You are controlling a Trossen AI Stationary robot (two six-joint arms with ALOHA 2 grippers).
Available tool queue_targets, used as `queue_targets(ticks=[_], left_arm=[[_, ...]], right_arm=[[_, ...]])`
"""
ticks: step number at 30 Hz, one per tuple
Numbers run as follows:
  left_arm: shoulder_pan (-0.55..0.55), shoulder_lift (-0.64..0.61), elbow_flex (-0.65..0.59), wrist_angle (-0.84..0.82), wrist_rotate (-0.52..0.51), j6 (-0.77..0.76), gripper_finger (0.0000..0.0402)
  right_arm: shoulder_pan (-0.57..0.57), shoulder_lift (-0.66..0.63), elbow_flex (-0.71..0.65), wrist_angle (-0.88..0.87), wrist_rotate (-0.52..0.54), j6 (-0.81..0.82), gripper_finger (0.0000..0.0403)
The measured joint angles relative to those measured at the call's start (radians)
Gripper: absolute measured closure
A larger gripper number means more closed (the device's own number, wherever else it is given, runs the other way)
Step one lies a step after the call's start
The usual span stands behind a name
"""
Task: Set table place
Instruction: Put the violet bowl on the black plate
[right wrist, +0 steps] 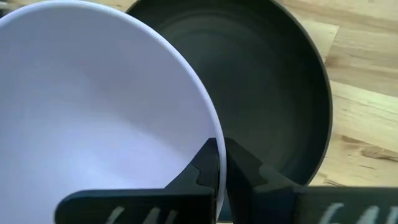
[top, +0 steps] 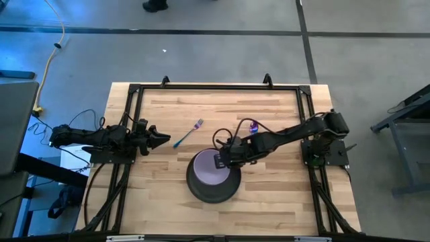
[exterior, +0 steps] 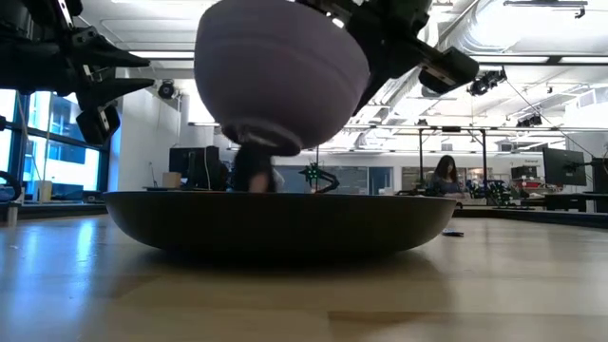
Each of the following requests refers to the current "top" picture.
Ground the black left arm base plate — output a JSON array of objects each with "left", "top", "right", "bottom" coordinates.
[{"left": 81, "top": 145, "right": 138, "bottom": 165}]

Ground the dark flat panel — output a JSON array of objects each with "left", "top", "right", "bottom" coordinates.
[{"left": 0, "top": 69, "right": 37, "bottom": 80}]

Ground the lavender bowl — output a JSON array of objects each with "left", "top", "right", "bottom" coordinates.
[{"left": 193, "top": 149, "right": 231, "bottom": 186}]

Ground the yellow extension cable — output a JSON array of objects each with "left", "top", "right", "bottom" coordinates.
[{"left": 32, "top": 0, "right": 66, "bottom": 114}]

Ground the grey chair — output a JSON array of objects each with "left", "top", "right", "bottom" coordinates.
[{"left": 0, "top": 171, "right": 30, "bottom": 239}]

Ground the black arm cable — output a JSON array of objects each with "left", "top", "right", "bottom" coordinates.
[
  {"left": 122, "top": 112, "right": 140, "bottom": 126},
  {"left": 212, "top": 117, "right": 273, "bottom": 149}
]

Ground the grey metal cart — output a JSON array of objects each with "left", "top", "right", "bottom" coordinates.
[{"left": 370, "top": 83, "right": 430, "bottom": 196}]

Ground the grey desk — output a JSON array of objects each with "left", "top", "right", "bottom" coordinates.
[{"left": 0, "top": 80, "right": 40, "bottom": 177}]

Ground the black bag strap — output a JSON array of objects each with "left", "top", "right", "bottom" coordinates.
[{"left": 48, "top": 184, "right": 85, "bottom": 219}]

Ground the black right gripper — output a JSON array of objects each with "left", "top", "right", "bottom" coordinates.
[{"left": 214, "top": 136, "right": 253, "bottom": 170}]

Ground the thin black floor cable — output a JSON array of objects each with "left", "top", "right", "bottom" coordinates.
[{"left": 28, "top": 108, "right": 106, "bottom": 146}]

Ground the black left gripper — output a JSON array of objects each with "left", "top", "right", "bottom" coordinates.
[{"left": 129, "top": 118, "right": 171, "bottom": 157}]

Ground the black desk beam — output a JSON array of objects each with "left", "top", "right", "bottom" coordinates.
[{"left": 15, "top": 153, "right": 89, "bottom": 188}]

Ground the person's shoe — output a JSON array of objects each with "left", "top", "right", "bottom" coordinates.
[{"left": 142, "top": 0, "right": 169, "bottom": 13}]

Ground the white paper sheet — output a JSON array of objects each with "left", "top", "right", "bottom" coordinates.
[{"left": 60, "top": 144, "right": 92, "bottom": 177}]

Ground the silver metal bracket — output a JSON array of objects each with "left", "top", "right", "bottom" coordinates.
[
  {"left": 106, "top": 235, "right": 146, "bottom": 242},
  {"left": 294, "top": 236, "right": 333, "bottom": 242}
]

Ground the black aluminium table frame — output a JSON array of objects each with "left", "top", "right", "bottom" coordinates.
[{"left": 75, "top": 83, "right": 363, "bottom": 238}]

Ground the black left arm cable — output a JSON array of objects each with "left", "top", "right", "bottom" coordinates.
[{"left": 122, "top": 112, "right": 140, "bottom": 126}]

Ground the black cable hose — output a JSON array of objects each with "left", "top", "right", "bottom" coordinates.
[{"left": 83, "top": 163, "right": 105, "bottom": 230}]

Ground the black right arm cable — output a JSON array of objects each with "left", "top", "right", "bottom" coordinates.
[{"left": 212, "top": 117, "right": 273, "bottom": 149}]

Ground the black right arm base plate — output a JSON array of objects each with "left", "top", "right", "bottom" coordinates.
[{"left": 301, "top": 139, "right": 357, "bottom": 167}]

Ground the iridescent fork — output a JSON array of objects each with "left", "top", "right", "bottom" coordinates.
[{"left": 173, "top": 118, "right": 205, "bottom": 149}]

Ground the black round plate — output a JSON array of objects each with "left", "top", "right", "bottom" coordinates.
[{"left": 186, "top": 149, "right": 242, "bottom": 204}]

